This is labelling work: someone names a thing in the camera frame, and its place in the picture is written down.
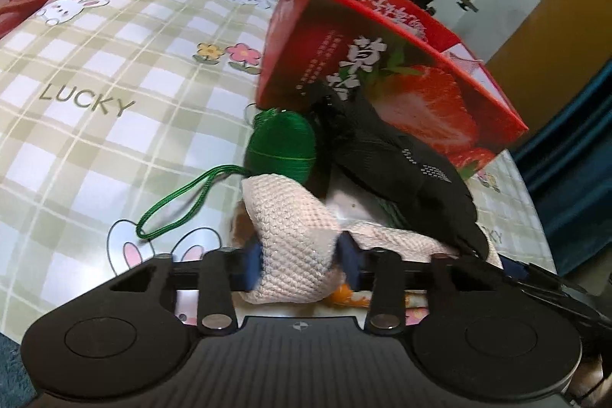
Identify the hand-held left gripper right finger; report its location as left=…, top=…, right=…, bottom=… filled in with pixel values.
left=339, top=232, right=508, bottom=336

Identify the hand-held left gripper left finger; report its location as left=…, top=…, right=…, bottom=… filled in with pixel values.
left=93, top=242, right=265, bottom=336

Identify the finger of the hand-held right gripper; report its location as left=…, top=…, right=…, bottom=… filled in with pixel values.
left=502, top=259, right=608, bottom=335

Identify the cream knitted sock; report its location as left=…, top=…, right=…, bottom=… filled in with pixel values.
left=229, top=173, right=504, bottom=306

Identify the bagged mint green cable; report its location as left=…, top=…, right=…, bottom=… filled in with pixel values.
left=329, top=166, right=400, bottom=229

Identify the black mesh glove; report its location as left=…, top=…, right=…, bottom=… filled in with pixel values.
left=306, top=83, right=489, bottom=258

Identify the green thread sachet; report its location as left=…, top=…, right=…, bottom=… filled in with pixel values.
left=136, top=104, right=317, bottom=241

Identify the red strawberry print box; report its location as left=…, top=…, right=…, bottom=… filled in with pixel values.
left=256, top=0, right=529, bottom=180

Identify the orange floral cloth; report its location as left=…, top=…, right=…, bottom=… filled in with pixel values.
left=321, top=283, right=427, bottom=323

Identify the teal curtain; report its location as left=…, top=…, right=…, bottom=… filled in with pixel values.
left=513, top=59, right=612, bottom=278

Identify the green checked rabbit tablecloth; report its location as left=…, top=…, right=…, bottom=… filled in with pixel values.
left=0, top=0, right=558, bottom=342

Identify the wooden door panel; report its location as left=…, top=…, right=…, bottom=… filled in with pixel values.
left=483, top=0, right=612, bottom=132

